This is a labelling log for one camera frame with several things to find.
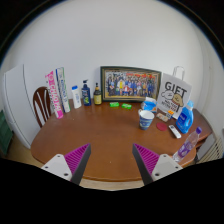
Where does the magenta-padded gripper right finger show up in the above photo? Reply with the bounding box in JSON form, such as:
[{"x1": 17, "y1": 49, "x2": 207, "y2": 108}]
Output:
[{"x1": 131, "y1": 143, "x2": 184, "y2": 186}]

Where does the white remote control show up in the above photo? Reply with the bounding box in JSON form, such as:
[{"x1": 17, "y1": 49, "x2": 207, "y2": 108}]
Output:
[{"x1": 167, "y1": 124, "x2": 183, "y2": 140}]

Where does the brown wooden chair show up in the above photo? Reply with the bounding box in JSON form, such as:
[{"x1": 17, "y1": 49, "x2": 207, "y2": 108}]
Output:
[{"x1": 32, "y1": 86, "x2": 54, "y2": 129}]

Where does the amber pump bottle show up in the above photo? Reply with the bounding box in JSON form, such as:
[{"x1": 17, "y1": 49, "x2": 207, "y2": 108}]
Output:
[{"x1": 93, "y1": 82, "x2": 103, "y2": 106}]

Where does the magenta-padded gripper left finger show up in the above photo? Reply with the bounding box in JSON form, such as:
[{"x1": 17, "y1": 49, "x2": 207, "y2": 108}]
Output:
[{"x1": 40, "y1": 143, "x2": 92, "y2": 186}]

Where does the clear purple-capped water bottle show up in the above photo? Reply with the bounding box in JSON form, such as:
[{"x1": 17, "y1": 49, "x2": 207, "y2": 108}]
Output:
[{"x1": 172, "y1": 126, "x2": 203, "y2": 163}]

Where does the blue tissue pack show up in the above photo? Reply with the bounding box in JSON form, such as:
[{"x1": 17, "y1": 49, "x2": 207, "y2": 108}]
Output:
[{"x1": 140, "y1": 96, "x2": 158, "y2": 114}]

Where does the blue detergent bottle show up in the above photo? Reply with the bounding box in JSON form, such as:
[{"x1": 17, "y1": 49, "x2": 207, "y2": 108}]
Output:
[{"x1": 175, "y1": 99, "x2": 195, "y2": 135}]

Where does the blue patterned paper cup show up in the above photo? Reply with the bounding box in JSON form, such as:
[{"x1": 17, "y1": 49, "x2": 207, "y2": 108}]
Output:
[{"x1": 138, "y1": 109, "x2": 156, "y2": 131}]

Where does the white printed paper bag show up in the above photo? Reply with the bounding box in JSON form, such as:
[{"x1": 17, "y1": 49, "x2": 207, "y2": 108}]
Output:
[{"x1": 156, "y1": 65, "x2": 193, "y2": 120}]

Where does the small patterned pouch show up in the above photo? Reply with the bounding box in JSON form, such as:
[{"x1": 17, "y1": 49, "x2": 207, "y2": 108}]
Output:
[{"x1": 155, "y1": 112, "x2": 170, "y2": 123}]

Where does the framed group picture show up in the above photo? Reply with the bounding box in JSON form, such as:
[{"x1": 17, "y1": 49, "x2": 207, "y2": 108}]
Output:
[{"x1": 100, "y1": 65, "x2": 163, "y2": 103}]

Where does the white radiator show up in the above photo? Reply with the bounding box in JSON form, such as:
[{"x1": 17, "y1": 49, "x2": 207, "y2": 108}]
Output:
[{"x1": 196, "y1": 133, "x2": 224, "y2": 164}]

